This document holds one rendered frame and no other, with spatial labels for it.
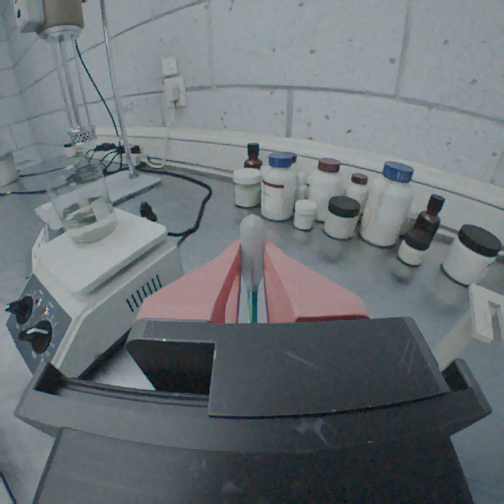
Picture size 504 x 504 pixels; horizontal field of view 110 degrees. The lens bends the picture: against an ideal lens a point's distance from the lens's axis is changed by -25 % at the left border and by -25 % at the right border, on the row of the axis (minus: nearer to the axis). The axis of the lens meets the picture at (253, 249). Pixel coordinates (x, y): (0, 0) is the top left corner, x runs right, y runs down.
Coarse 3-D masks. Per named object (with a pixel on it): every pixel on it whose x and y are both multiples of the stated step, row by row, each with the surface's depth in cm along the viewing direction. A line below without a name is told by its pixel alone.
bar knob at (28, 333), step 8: (32, 328) 16; (40, 328) 17; (48, 328) 18; (24, 336) 16; (32, 336) 16; (40, 336) 17; (48, 336) 17; (32, 344) 17; (40, 344) 17; (48, 344) 17; (40, 352) 17
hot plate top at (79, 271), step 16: (128, 224) 26; (144, 224) 26; (64, 240) 24; (112, 240) 24; (128, 240) 23; (144, 240) 23; (160, 240) 25; (48, 256) 21; (64, 256) 21; (80, 256) 21; (96, 256) 21; (112, 256) 21; (128, 256) 21; (64, 272) 19; (80, 272) 19; (96, 272) 19; (112, 272) 20; (64, 288) 18; (80, 288) 18
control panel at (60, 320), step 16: (32, 288) 21; (48, 304) 19; (16, 320) 20; (32, 320) 19; (48, 320) 18; (64, 320) 18; (16, 336) 19; (32, 352) 17; (48, 352) 17; (32, 368) 17
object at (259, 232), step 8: (256, 216) 11; (256, 224) 11; (256, 232) 11; (264, 232) 11; (256, 240) 11; (256, 248) 11; (256, 256) 12; (256, 264) 12; (256, 272) 12; (256, 280) 13
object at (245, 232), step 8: (248, 216) 11; (240, 224) 11; (248, 224) 11; (240, 232) 11; (248, 232) 11; (240, 240) 12; (248, 240) 11; (248, 248) 11; (248, 256) 12; (248, 264) 12; (248, 272) 12; (248, 280) 13
